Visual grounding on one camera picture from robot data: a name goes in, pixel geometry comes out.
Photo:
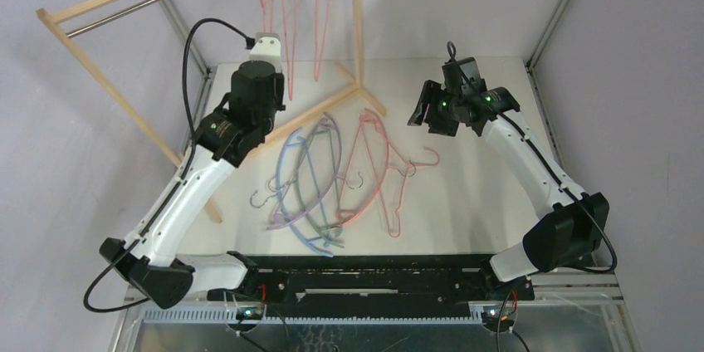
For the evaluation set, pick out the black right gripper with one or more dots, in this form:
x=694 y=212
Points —
x=422 y=108

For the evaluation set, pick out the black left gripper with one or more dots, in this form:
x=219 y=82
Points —
x=278 y=88

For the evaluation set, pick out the purple plastic hanger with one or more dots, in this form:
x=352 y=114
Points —
x=326 y=125

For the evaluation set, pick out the green plastic hanger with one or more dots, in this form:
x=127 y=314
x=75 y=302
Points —
x=314 y=211

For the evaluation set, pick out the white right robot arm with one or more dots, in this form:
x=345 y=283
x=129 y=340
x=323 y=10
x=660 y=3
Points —
x=570 y=221

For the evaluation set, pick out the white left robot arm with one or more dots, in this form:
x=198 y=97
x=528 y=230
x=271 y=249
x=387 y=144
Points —
x=148 y=258

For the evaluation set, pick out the blue plastic hanger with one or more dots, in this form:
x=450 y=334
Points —
x=289 y=219

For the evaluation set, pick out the pink curved plastic hanger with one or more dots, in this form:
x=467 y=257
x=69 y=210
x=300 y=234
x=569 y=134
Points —
x=367 y=119

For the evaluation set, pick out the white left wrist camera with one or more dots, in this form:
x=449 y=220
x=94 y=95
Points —
x=267 y=48

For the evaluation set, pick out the left aluminium frame post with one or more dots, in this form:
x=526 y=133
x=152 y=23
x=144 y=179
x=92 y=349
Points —
x=181 y=29

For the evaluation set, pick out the aluminium frame post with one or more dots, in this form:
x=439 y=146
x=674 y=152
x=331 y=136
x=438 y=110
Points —
x=181 y=29
x=558 y=12

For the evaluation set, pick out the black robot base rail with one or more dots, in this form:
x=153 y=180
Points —
x=402 y=288

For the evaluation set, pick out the right aluminium frame post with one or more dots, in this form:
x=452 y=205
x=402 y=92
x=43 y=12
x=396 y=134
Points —
x=558 y=12

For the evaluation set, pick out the wooden clothes rack frame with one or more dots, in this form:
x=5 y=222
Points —
x=356 y=87

